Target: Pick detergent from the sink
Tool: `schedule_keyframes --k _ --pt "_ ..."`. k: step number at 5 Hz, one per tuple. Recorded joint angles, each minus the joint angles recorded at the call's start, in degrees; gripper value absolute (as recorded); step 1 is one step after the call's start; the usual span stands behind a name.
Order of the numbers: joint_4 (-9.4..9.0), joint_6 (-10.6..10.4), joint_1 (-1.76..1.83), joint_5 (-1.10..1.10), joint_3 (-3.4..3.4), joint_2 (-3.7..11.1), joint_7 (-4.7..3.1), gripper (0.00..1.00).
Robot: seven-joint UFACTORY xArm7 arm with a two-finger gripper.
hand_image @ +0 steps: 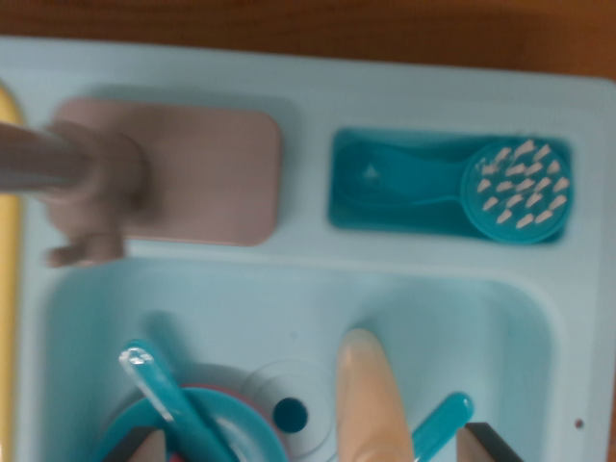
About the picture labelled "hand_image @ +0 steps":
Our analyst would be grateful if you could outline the gripper left finger with grey pad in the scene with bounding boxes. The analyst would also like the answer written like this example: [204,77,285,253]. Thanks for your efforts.
[110,425,167,462]

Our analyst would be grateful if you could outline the gripper right finger with grey pad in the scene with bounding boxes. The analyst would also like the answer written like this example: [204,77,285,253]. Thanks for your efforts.
[455,422,519,462]

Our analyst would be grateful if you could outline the beige toy detergent bottle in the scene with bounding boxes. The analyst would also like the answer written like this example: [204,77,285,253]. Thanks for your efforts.
[336,328,416,462]

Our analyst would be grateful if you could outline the light blue toy sink unit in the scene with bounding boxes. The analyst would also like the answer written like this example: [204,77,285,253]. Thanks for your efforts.
[0,36,616,462]

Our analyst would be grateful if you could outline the teal plastic toy fork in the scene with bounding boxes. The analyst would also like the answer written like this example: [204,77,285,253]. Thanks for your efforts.
[411,392,475,462]

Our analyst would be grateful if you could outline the teal plastic toy plate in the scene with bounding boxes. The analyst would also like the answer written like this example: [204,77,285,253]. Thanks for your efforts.
[97,388,287,462]

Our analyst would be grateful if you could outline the yellow plastic dish rack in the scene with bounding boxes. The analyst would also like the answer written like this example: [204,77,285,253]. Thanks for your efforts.
[0,79,25,462]

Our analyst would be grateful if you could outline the grey toy faucet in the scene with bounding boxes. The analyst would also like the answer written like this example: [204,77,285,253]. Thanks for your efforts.
[0,97,283,270]

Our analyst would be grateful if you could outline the teal dish brush white bristles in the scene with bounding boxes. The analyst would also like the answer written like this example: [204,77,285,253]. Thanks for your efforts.
[335,139,576,244]

